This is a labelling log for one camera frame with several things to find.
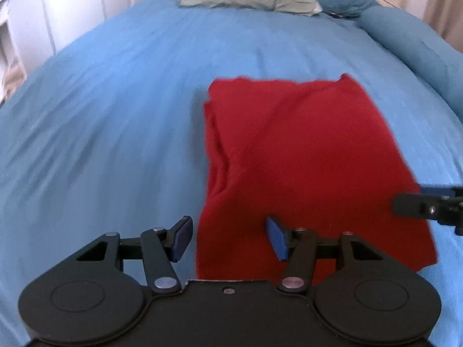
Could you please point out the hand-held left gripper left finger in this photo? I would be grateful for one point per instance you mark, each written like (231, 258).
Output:
(181, 238)

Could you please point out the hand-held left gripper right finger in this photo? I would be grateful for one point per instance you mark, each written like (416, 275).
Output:
(277, 238)

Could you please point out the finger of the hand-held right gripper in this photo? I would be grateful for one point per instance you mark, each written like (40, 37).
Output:
(412, 206)
(434, 190)

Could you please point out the red long-sleeved sweater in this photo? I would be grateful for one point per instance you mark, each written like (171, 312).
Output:
(307, 151)

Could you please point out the rolled blue duvet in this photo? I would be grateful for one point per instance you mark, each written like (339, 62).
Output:
(416, 50)

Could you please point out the blue bed sheet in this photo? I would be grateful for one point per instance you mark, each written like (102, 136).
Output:
(108, 115)

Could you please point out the beige curtain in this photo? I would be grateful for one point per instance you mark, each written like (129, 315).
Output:
(443, 3)

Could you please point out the white wardrobe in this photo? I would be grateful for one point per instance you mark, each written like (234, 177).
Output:
(72, 3)

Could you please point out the white shelf unit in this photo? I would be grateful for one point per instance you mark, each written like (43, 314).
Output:
(9, 43)

